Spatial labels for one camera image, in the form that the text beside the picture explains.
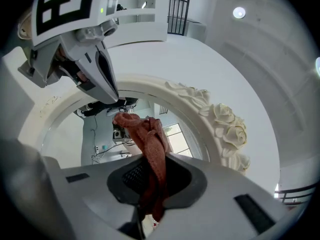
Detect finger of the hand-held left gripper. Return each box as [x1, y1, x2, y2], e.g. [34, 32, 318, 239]
[95, 41, 120, 103]

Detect ornate white oval mirror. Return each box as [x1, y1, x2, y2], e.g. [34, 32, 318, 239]
[18, 73, 251, 178]

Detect red cloth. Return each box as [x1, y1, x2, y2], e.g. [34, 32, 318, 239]
[111, 112, 174, 223]

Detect white desk shelf unit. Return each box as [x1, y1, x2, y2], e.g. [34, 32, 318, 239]
[103, 0, 169, 49]

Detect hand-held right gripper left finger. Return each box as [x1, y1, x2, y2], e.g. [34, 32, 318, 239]
[43, 155, 152, 236]

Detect person's left hand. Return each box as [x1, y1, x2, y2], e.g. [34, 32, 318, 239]
[54, 45, 91, 84]

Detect round ceiling light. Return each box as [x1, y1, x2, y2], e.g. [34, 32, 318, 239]
[233, 6, 246, 20]

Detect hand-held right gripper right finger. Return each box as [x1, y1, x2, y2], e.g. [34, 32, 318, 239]
[158, 152, 288, 240]

